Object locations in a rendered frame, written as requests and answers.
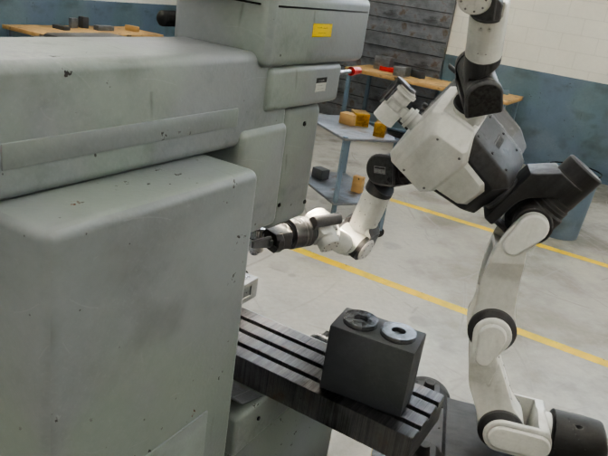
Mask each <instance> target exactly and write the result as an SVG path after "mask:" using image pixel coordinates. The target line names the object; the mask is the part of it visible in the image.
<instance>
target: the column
mask: <svg viewBox="0 0 608 456"><path fill-rule="evenodd" d="M256 181H257V177H256V175H255V173H254V172H253V171H252V170H251V169H249V168H246V167H243V166H237V165H235V164H232V163H229V162H226V161H223V160H221V159H217V158H214V157H209V156H207V155H204V154H201V155H196V156H192V157H185V158H181V159H177V160H173V161H169V162H165V163H161V164H157V165H153V166H146V167H142V168H138V169H134V170H130V171H126V172H122V173H118V174H114V175H110V176H103V177H99V178H95V179H91V180H87V181H83V182H79V183H75V184H71V185H64V186H60V187H56V188H52V189H48V190H44V191H40V192H36V193H32V194H28V195H21V196H17V197H13V198H9V199H5V200H1V201H0V456H224V452H225V444H226V436H227V428H228V420H229V412H230V404H231V397H232V389H233V374H234V367H235V358H236V351H237V343H238V336H239V327H240V320H241V312H242V297H243V289H244V282H245V273H246V266H247V258H248V251H249V242H250V235H251V227H252V212H253V205H254V196H255V189H256Z"/></svg>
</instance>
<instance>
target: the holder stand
mask: <svg viewBox="0 0 608 456"><path fill-rule="evenodd" d="M425 338H426V333H423V332H421V331H418V330H415V329H413V328H412V327H410V326H408V325H406V324H404V323H400V322H393V321H388V320H385V319H382V318H378V317H376V316H375V315H374V314H372V313H370V312H368V311H364V310H361V309H351V308H346V309H345V310H344V311H343V312H342V313H341V314H340V315H339V316H338V317H337V318H336V320H335V321H334V322H333V323H332V324H331V325H330V328H329V333H328V343H327V348H326V354H325V359H324V365H323V369H322V375H321V380H320V386H319V387H321V388H323V389H326V390H329V391H330V392H333V393H335V394H340V395H342V396H345V397H347V398H349V399H352V400H354V401H357V402H359V403H361V404H366V405H368V406H371V407H373V408H375V409H378V410H380V411H383V412H386V413H389V414H392V415H394V416H397V417H400V416H401V415H402V413H403V411H404V408H405V406H406V405H407V403H408V401H409V400H410V398H411V396H412V394H413V388H414V384H415V380H416V376H417V372H418V368H419V365H420V360H421V356H422V352H423V345H424V341H425Z"/></svg>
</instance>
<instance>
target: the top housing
mask: <svg viewBox="0 0 608 456"><path fill-rule="evenodd" d="M369 9H370V4H369V1H368V0H176V28H175V37H188V38H192V39H196V40H200V41H205V42H209V43H217V44H221V45H225V46H230V47H233V48H238V49H242V50H246V51H250V52H253V53H254V54H255V55H256V57H257V60H258V63H259V65H260V66H261V67H272V66H285V65H299V64H311V63H324V62H350V61H356V60H358V59H360V57H361V56H362V53H363V48H364V41H365V36H366V26H367V20H368V15H369Z"/></svg>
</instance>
